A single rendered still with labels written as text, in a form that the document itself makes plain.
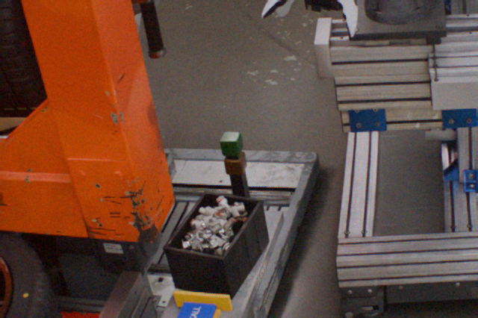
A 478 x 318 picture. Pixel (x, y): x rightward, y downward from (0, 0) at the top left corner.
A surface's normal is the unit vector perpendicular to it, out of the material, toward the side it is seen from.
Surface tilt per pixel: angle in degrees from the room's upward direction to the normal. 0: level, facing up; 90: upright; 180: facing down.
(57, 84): 90
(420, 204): 0
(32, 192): 90
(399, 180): 0
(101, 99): 90
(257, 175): 0
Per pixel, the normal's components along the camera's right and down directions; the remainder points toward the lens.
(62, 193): -0.26, 0.58
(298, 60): -0.15, -0.82
